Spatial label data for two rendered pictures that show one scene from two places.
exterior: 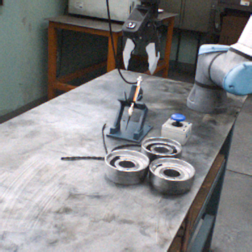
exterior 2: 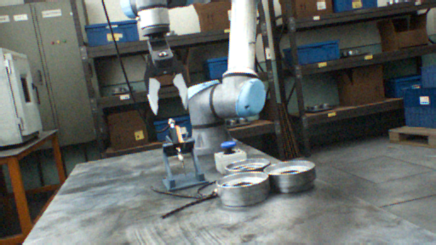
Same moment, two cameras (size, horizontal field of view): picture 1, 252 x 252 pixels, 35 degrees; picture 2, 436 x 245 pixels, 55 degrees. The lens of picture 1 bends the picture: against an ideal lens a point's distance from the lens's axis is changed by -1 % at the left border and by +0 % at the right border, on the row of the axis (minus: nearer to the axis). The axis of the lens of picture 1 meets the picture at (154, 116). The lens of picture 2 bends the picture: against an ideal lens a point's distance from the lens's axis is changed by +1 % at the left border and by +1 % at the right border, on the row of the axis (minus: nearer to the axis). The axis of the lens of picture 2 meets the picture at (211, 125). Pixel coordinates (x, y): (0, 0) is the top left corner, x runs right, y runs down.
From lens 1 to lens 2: 54 cm
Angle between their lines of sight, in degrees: 31
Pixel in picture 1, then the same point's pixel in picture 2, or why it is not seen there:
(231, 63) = (237, 86)
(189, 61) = not seen: hidden behind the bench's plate
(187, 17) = (65, 132)
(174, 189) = (310, 180)
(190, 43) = (77, 159)
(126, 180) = (261, 194)
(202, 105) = (215, 145)
